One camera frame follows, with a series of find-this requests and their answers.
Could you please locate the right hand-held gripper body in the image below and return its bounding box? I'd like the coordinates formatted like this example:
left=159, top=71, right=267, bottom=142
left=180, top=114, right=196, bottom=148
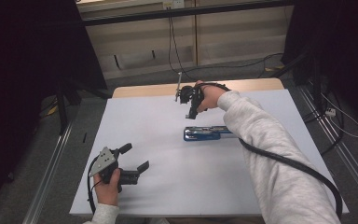
left=184, top=84, right=205, bottom=110

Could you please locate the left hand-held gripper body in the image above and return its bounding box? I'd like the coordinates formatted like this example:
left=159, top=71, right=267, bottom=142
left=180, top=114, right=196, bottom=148
left=88, top=147, right=142, bottom=193

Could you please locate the silver metal tool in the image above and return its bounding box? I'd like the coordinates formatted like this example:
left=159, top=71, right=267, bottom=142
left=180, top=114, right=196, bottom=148
left=174, top=71, right=184, bottom=103

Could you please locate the blue tool case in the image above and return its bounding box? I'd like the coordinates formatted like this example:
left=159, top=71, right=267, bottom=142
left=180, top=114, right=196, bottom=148
left=183, top=125, right=235, bottom=142

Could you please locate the person's right hand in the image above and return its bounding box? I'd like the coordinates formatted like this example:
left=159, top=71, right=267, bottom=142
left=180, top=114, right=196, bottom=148
left=194, top=79, right=229, bottom=114

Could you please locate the person's left hand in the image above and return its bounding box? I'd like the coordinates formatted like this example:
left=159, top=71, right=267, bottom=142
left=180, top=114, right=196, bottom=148
left=92, top=167, right=122, bottom=207

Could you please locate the white table cover board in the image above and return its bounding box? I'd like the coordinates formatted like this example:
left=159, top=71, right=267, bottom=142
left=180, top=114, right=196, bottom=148
left=69, top=89, right=351, bottom=217

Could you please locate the black metal stand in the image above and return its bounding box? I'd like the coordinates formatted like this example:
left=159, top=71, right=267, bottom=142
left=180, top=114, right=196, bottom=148
left=273, top=49, right=324, bottom=119
left=54, top=77, right=113, bottom=136

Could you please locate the black curtain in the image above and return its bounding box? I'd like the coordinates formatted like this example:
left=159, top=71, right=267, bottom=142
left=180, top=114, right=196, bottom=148
left=0, top=0, right=108, bottom=213
left=282, top=0, right=358, bottom=132

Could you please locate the thin black left gripper cable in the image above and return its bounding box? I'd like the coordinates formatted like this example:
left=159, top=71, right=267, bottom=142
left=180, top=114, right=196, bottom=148
left=86, top=157, right=100, bottom=216

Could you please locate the black hanging cable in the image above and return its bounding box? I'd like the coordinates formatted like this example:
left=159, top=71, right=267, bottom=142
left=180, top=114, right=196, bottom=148
left=167, top=16, right=285, bottom=81

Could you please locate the aluminium floor rail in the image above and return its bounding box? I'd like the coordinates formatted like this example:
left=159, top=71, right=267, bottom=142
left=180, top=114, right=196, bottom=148
left=297, top=85, right=358, bottom=204
left=21, top=122, right=75, bottom=224

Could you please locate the black horizontal frame bar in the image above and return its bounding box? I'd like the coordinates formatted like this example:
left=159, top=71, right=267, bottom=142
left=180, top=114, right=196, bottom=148
left=79, top=0, right=295, bottom=27

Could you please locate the white wall outlet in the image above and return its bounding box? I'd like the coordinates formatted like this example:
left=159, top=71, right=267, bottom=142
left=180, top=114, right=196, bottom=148
left=162, top=0, right=186, bottom=10

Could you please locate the thick black right gripper cable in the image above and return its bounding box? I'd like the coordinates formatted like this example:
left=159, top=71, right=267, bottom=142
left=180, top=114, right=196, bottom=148
left=197, top=81, right=344, bottom=218

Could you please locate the white cable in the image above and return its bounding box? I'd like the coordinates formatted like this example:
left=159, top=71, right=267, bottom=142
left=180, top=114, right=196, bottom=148
left=320, top=92, right=358, bottom=139

